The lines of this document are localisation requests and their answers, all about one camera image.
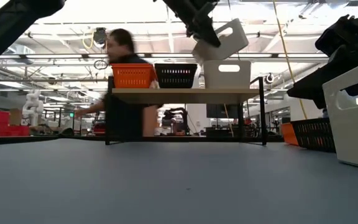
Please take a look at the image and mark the yellow hanging cable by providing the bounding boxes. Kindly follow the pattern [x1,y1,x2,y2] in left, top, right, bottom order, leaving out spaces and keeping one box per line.
[271,0,309,121]

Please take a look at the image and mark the yellow coiled hose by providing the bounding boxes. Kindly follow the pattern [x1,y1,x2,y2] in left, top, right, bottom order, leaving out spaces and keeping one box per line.
[82,29,95,50]

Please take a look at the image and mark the black table frame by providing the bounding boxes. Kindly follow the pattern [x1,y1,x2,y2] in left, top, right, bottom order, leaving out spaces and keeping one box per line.
[0,134,285,146]

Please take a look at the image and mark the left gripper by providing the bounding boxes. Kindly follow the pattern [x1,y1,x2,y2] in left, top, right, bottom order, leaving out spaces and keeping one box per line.
[162,0,222,48]

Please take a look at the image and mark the black ceiling device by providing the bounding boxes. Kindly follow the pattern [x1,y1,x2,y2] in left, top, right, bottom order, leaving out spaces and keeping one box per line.
[93,27,108,46]

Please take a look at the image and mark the black plastic basket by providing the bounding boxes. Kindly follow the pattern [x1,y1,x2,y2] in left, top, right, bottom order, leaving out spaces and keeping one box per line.
[154,63,198,69]
[154,63,198,89]
[290,117,337,154]

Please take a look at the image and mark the dark monitor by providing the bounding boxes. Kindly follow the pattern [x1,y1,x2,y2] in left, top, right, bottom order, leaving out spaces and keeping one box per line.
[206,104,234,119]

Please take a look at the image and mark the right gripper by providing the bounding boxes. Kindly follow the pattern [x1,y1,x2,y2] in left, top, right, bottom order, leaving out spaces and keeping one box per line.
[287,6,358,110]

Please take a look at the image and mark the person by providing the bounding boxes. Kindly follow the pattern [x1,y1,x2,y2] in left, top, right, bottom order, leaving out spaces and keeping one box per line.
[73,27,164,140]

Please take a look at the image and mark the orange plastic basket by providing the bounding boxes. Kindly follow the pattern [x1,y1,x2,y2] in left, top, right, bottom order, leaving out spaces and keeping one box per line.
[110,63,155,69]
[110,63,157,89]
[280,122,300,147]

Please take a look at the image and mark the wooden shelf with black frame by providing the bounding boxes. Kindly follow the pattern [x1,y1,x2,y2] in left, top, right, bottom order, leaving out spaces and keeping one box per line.
[105,75,269,147]

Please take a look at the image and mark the white plastic bin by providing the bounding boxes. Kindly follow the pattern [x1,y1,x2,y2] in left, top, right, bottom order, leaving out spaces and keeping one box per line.
[191,17,250,65]
[322,57,358,172]
[203,60,252,90]

